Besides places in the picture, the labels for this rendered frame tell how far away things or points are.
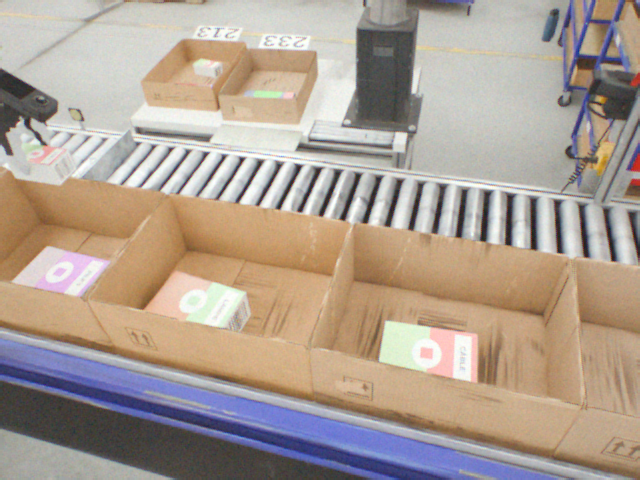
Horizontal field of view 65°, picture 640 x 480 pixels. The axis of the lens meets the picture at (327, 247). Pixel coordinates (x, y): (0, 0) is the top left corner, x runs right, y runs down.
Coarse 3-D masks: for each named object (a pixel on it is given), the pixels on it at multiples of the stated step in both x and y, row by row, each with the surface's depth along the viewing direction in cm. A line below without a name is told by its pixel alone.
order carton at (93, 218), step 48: (0, 192) 111; (48, 192) 114; (96, 192) 110; (144, 192) 105; (0, 240) 113; (48, 240) 118; (96, 240) 119; (0, 288) 89; (48, 336) 99; (96, 336) 93
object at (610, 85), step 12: (600, 72) 126; (612, 72) 125; (624, 72) 125; (588, 84) 127; (600, 84) 124; (612, 84) 123; (624, 84) 123; (600, 96) 126; (612, 96) 125; (624, 96) 124; (612, 108) 128
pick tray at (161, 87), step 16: (176, 48) 204; (192, 48) 210; (208, 48) 209; (224, 48) 208; (240, 48) 206; (160, 64) 194; (176, 64) 206; (192, 64) 211; (224, 64) 210; (144, 80) 185; (160, 80) 196; (176, 80) 202; (192, 80) 201; (208, 80) 200; (224, 80) 187; (160, 96) 185; (176, 96) 183; (192, 96) 182; (208, 96) 181
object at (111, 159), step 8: (128, 128) 168; (120, 136) 164; (128, 136) 168; (112, 144) 161; (120, 144) 164; (128, 144) 168; (104, 152) 158; (112, 152) 161; (120, 152) 165; (128, 152) 169; (96, 160) 155; (104, 160) 158; (112, 160) 162; (120, 160) 166; (88, 168) 152; (96, 168) 155; (104, 168) 159; (112, 168) 163; (88, 176) 152; (96, 176) 156; (104, 176) 159
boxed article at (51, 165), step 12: (24, 144) 97; (36, 144) 96; (36, 156) 94; (48, 156) 93; (60, 156) 93; (12, 168) 95; (36, 168) 93; (48, 168) 92; (60, 168) 94; (72, 168) 97; (36, 180) 95; (48, 180) 94; (60, 180) 94
